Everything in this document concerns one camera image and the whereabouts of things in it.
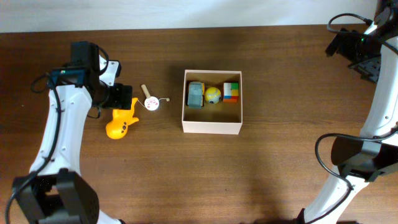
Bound yellow minion ball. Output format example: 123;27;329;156
205;87;221;104

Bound wooden pig rattle drum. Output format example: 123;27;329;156
138;84;170;111

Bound pink cardboard box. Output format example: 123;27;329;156
182;70;243;134

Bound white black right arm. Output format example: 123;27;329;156
294;1;397;223

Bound black right camera cable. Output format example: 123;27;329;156
313;12;398;224

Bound orange rubber toy animal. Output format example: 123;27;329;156
106;98;139;139

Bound yellow grey toy truck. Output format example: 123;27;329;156
187;82;205;109

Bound colourful puzzle cube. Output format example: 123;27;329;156
223;83;239;103

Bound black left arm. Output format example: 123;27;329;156
10;42;138;223

